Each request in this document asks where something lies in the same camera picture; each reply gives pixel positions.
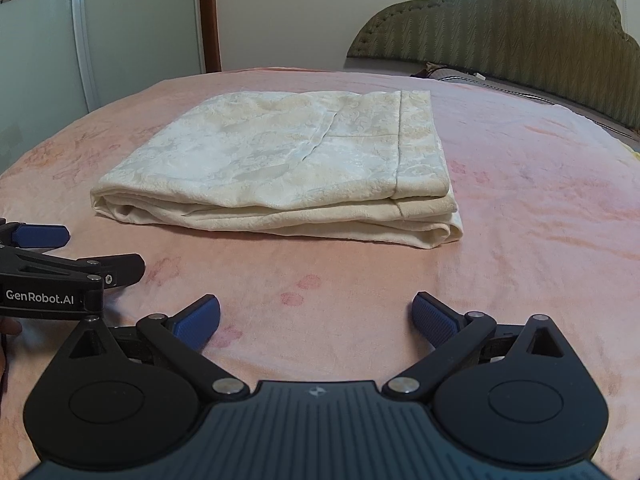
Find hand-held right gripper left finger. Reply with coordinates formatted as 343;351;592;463
66;294;250;404

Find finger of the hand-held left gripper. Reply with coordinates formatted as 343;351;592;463
75;253;146;289
0;219;71;251

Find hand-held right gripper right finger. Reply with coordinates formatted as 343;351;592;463
382;291;574;403

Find cream pants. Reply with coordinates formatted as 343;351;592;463
90;89;465;251

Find person's left hand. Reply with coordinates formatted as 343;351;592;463
0;317;24;391

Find pink bed sheet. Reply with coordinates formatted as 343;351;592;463
0;65;640;480

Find white flower-print sliding door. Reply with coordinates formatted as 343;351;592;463
0;0;206;171

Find olive padded headboard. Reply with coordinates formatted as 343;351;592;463
346;0;640;133

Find brown wooden door frame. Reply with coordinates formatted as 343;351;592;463
197;0;222;73

